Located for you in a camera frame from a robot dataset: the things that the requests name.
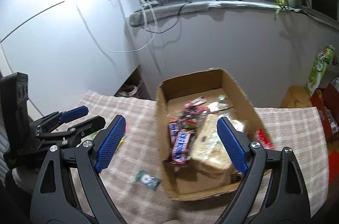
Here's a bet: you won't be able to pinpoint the red dark snack bag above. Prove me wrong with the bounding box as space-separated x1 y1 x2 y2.
254 129 275 150

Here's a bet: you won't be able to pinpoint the red box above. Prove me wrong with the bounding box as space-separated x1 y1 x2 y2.
310 76 338 142

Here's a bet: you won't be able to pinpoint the yellow candy packet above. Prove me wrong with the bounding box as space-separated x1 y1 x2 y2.
116 137 125 151

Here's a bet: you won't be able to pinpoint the white cable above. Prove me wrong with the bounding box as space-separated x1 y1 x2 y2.
67 0 159 53

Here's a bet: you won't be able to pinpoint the clear bag green grid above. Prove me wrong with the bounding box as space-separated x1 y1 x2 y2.
207 95 234 114

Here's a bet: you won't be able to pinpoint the blue snickers bar right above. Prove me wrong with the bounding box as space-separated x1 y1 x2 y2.
172 130 191 164

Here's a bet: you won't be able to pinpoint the green drink carton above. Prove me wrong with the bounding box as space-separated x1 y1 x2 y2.
305 45 335 97

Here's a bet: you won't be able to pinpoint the pink plaid tablecloth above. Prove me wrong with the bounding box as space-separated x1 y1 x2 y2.
60 89 331 224

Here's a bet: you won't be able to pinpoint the green candy packet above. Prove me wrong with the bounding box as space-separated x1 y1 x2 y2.
83 132 98 141

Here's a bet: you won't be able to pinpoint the blue snickers bar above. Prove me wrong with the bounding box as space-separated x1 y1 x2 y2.
172 130 191 164
168 122 179 145

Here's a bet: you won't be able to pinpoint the blue snickers bar left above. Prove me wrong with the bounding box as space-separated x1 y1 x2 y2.
168 122 179 145

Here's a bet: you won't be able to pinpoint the dark green round candy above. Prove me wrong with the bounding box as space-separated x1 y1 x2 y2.
136 170 161 191

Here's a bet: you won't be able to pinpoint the white power strip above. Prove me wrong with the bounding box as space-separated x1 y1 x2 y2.
139 0 160 7

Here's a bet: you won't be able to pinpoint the wooden stool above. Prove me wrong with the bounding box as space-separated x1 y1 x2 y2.
280 85 313 109

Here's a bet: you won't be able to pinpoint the clear bag red candies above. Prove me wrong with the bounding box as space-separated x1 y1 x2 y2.
178 96 210 129

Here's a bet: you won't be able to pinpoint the bread in clear bag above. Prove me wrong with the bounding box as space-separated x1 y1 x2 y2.
189 113 246 184

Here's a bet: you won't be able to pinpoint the cardboard box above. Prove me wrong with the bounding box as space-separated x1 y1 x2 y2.
156 69 265 201

